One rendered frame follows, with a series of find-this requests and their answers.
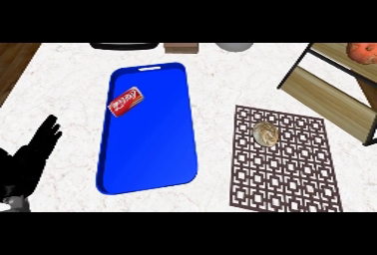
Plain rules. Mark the blue cutting board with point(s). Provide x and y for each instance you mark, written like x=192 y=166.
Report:
x=146 y=139

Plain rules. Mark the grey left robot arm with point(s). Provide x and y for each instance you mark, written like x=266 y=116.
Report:
x=13 y=204

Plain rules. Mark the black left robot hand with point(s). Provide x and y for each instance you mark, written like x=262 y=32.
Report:
x=34 y=156

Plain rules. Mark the wooden tiered shelf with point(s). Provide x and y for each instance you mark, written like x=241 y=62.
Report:
x=333 y=89

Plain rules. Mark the brown lattice placemat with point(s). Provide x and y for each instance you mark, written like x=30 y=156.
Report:
x=282 y=162

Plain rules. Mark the black flat object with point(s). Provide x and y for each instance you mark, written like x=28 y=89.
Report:
x=123 y=46

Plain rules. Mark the red can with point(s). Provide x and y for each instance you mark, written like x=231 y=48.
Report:
x=126 y=101

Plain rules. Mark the brown wooden block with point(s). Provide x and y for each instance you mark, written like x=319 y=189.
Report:
x=182 y=48

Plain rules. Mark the orange fruit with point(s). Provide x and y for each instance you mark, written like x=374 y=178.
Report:
x=362 y=52

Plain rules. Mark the grey round object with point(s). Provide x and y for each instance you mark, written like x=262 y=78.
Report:
x=234 y=46

